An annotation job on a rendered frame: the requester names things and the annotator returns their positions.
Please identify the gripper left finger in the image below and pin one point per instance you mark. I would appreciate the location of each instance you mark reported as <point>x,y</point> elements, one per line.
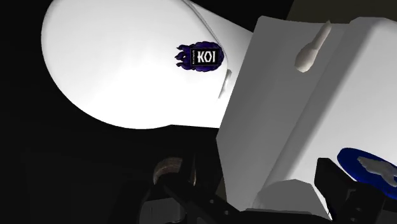
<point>186,194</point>

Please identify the grey lumpy figure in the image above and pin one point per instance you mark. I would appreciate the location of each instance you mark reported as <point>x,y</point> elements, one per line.
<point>380,169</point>

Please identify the blue round plate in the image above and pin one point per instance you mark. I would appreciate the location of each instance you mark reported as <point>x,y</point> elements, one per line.
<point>349,164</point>

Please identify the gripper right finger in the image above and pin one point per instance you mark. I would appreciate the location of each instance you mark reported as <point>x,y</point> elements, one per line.
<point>341,192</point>

